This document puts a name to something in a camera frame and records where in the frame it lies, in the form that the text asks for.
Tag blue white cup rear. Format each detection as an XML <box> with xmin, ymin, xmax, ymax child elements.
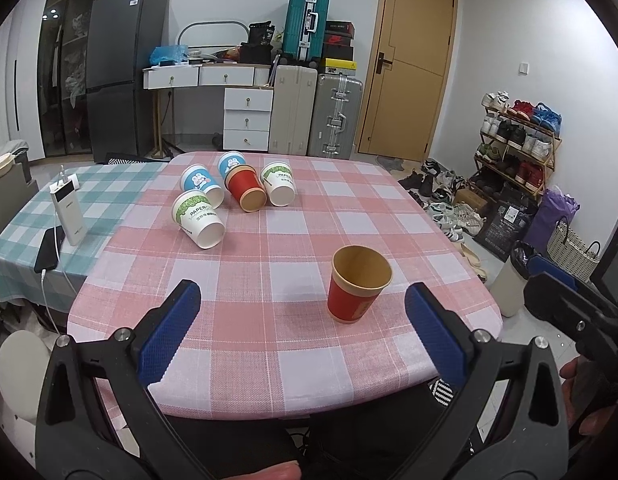
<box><xmin>218</xmin><ymin>151</ymin><xmax>246</xmax><ymax>180</ymax></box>

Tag teal checkered tablecloth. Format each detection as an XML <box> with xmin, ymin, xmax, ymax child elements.
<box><xmin>0</xmin><ymin>162</ymin><xmax>166</xmax><ymax>313</ymax></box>

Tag white power bank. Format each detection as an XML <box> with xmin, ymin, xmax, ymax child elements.
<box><xmin>50</xmin><ymin>177</ymin><xmax>88</xmax><ymax>247</ymax></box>

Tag stacked shoe boxes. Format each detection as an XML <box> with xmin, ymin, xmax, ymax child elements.
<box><xmin>321</xmin><ymin>20</ymin><xmax>356</xmax><ymax>77</ymax></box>

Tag wooden door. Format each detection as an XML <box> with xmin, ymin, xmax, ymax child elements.
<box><xmin>358</xmin><ymin>0</ymin><xmax>458</xmax><ymax>162</ymax></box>

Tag glass door wardrobe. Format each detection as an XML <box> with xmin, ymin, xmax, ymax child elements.
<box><xmin>38</xmin><ymin>0</ymin><xmax>95</xmax><ymax>157</ymax></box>

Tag blue white cup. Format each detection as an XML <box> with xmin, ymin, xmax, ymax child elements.
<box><xmin>180</xmin><ymin>165</ymin><xmax>224</xmax><ymax>209</ymax></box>
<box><xmin>218</xmin><ymin>151</ymin><xmax>246</xmax><ymax>180</ymax></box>

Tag white trash bin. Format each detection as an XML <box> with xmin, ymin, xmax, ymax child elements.
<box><xmin>489</xmin><ymin>240</ymin><xmax>536</xmax><ymax>318</ymax></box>

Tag teal suitcase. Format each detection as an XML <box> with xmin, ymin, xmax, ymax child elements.
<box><xmin>282</xmin><ymin>0</ymin><xmax>330</xmax><ymax>68</ymax></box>

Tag red kraft paper cup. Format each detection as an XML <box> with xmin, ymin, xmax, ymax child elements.
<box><xmin>327</xmin><ymin>245</ymin><xmax>392</xmax><ymax>323</ymax></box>

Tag green white cup right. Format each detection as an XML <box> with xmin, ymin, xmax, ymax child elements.
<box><xmin>260</xmin><ymin>162</ymin><xmax>297</xmax><ymax>207</ymax></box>

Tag woven basket bag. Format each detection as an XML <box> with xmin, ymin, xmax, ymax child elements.
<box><xmin>546</xmin><ymin>217</ymin><xmax>602</xmax><ymax>282</ymax></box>

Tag blue plastic bag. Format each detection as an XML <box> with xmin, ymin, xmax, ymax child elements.
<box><xmin>149</xmin><ymin>44</ymin><xmax>188</xmax><ymax>66</ymax></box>

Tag green white cup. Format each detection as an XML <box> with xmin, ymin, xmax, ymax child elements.
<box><xmin>260</xmin><ymin>162</ymin><xmax>297</xmax><ymax>207</ymax></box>
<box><xmin>171</xmin><ymin>190</ymin><xmax>225</xmax><ymax>249</ymax></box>

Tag white charging cable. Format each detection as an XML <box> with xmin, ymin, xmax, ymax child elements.
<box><xmin>38</xmin><ymin>268</ymin><xmax>80</xmax><ymax>334</ymax></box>

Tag silver aluminium suitcase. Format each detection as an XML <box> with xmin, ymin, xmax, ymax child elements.
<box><xmin>307</xmin><ymin>74</ymin><xmax>363</xmax><ymax>159</ymax></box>

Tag red paper cup lying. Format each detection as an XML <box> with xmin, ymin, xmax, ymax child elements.
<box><xmin>225</xmin><ymin>165</ymin><xmax>266</xmax><ymax>212</ymax></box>

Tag green white cup front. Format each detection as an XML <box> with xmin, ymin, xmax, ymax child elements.
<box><xmin>171</xmin><ymin>190</ymin><xmax>225</xmax><ymax>249</ymax></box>

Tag left hand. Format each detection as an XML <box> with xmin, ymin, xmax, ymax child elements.
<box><xmin>226</xmin><ymin>460</ymin><xmax>301</xmax><ymax>480</ymax></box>

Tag white dresser desk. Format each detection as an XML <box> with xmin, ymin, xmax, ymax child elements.
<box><xmin>144</xmin><ymin>63</ymin><xmax>273</xmax><ymax>152</ymax></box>

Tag black smartphone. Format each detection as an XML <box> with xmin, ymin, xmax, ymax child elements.
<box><xmin>34</xmin><ymin>226</ymin><xmax>65</xmax><ymax>274</ymax></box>

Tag black refrigerator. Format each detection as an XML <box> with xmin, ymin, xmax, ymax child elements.
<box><xmin>85</xmin><ymin>0</ymin><xmax>167</xmax><ymax>164</ymax></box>

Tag shoe rack with shoes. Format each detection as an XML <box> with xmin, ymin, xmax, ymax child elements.
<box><xmin>469</xmin><ymin>91</ymin><xmax>563</xmax><ymax>202</ymax></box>

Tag blue white cup left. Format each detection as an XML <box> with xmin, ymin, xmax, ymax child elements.
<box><xmin>180</xmin><ymin>165</ymin><xmax>224</xmax><ymax>209</ymax></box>

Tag beige suitcase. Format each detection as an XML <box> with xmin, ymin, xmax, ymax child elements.
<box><xmin>269</xmin><ymin>65</ymin><xmax>318</xmax><ymax>155</ymax></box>

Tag right hand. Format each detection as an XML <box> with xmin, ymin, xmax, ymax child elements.
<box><xmin>559</xmin><ymin>356</ymin><xmax>618</xmax><ymax>444</ymax></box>

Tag purple bag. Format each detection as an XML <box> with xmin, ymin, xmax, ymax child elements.
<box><xmin>524</xmin><ymin>186</ymin><xmax>580</xmax><ymax>252</ymax></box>

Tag pink checkered tablecloth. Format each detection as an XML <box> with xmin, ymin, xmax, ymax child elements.
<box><xmin>68</xmin><ymin>152</ymin><xmax>503</xmax><ymax>419</ymax></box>

